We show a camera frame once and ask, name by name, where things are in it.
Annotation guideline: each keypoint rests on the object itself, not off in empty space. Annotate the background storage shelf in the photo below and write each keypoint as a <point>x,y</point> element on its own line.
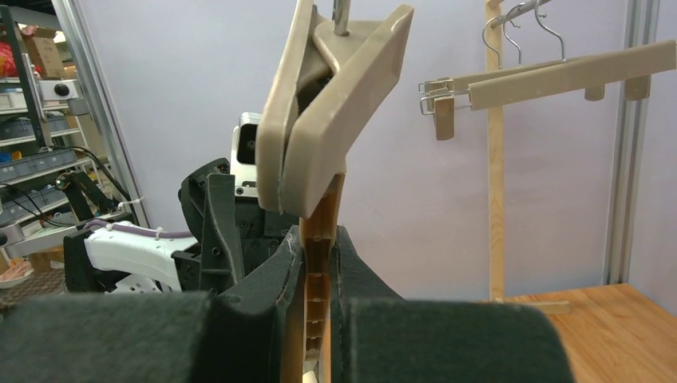
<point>49,189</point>

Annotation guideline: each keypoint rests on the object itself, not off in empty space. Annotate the wooden clothes rack frame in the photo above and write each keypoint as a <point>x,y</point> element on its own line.
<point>497,185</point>

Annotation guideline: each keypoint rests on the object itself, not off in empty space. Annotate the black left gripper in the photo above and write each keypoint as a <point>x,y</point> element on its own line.
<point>233,234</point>

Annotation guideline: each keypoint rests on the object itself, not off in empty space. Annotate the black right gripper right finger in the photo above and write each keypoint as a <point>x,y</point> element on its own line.
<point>379,336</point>

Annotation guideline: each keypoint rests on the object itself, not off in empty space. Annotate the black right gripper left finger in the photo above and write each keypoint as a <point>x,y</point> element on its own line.
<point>252,332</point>

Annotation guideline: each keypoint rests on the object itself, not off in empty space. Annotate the wooden hanger with blue underwear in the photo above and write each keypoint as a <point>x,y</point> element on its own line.
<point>508,86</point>

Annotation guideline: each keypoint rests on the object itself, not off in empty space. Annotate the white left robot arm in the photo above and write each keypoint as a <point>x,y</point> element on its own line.
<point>115,255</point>

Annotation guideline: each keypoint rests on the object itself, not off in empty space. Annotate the wooden clip hanger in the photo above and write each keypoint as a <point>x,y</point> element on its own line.
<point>437,95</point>

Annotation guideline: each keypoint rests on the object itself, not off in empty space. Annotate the wooden hanger with grey underwear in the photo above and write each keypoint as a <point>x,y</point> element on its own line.
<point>332,77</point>

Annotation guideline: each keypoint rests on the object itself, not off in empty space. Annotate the metal hanging rod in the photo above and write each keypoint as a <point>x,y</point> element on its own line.
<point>516,11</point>

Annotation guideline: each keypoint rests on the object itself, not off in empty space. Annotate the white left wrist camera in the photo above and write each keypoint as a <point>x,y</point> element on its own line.
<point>243,155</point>

